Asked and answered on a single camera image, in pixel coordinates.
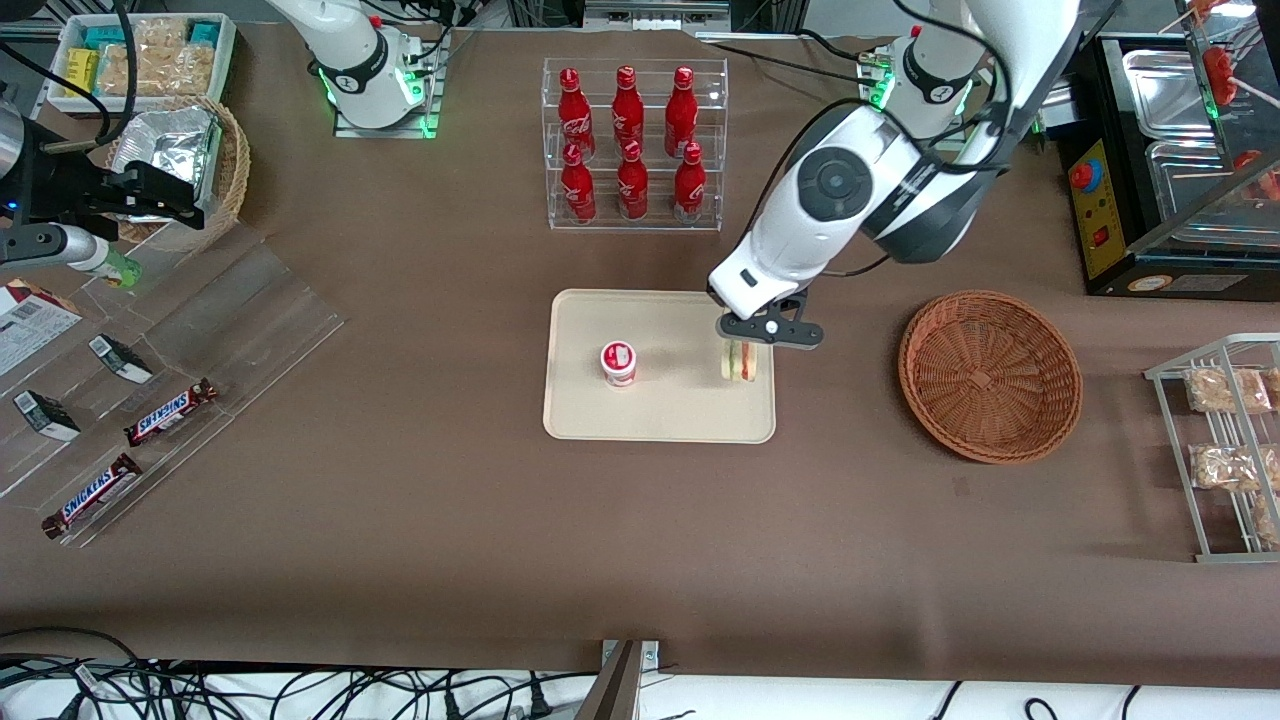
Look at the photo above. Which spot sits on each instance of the snickers chocolate bar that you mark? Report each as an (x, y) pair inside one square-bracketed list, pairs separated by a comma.
[(92, 497), (170, 413)]

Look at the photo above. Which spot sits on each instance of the white plastic bin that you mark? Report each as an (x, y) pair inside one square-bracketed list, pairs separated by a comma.
[(225, 60)]

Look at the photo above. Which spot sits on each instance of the red emergency stop button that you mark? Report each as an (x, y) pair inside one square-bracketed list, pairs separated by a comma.
[(1082, 175)]

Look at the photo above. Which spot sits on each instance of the black hot food display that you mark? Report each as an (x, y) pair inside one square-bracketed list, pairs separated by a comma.
[(1110, 250)]

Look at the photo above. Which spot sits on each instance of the yellow snack box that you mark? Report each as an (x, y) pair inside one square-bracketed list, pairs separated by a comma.
[(81, 72)]

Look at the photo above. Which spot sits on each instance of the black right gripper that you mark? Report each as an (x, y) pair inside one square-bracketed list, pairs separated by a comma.
[(62, 187)]

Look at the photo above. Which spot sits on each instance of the metal table bracket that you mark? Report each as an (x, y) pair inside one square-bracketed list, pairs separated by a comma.
[(625, 685)]

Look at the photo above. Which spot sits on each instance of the red white paper box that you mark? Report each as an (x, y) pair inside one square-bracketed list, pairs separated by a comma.
[(30, 325)]

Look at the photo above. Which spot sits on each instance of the tan wicker basket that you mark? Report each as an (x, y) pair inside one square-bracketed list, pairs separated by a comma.
[(235, 170)]

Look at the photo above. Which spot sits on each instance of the red cola bottle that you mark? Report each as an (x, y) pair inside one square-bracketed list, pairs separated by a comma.
[(632, 190), (627, 105), (573, 105), (689, 190), (681, 105), (577, 190)]

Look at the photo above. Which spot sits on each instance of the red white yogurt cup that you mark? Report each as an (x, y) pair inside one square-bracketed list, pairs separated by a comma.
[(619, 362)]

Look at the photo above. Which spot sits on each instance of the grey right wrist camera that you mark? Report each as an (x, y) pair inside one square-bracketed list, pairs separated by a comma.
[(50, 247)]

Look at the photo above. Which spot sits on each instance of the clear acrylic bottle rack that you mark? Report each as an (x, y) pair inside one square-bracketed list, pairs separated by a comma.
[(720, 150)]

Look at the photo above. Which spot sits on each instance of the triangle sandwich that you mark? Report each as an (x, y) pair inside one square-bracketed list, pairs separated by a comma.
[(741, 365)]

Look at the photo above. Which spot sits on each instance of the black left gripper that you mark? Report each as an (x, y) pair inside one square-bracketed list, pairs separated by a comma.
[(713, 293)]

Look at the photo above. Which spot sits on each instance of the clear bag of rice crackers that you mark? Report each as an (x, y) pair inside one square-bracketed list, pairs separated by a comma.
[(160, 60)]

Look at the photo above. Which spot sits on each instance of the green capped object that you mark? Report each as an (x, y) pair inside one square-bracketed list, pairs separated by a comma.
[(122, 271)]

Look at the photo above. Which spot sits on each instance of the silver foil bag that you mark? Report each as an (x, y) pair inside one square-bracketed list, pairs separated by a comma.
[(170, 140)]

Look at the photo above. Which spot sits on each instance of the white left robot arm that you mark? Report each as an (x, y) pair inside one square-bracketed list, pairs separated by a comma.
[(830, 185)]

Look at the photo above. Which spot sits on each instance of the small black white box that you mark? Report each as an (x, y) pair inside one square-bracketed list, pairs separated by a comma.
[(120, 359), (46, 416)]

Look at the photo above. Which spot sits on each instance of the beige plastic tray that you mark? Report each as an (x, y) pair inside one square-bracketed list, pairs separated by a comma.
[(680, 400)]

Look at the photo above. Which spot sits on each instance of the brown wicker basket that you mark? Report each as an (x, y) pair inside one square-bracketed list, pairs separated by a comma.
[(985, 380)]

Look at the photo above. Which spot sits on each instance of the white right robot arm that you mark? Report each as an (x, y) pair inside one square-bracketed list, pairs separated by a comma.
[(365, 70)]

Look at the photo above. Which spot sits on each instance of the red sausage on skewer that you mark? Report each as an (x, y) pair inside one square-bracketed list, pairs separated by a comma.
[(1220, 75)]

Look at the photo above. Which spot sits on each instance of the clear acrylic display stand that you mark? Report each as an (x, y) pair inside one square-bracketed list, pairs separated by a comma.
[(250, 310)]

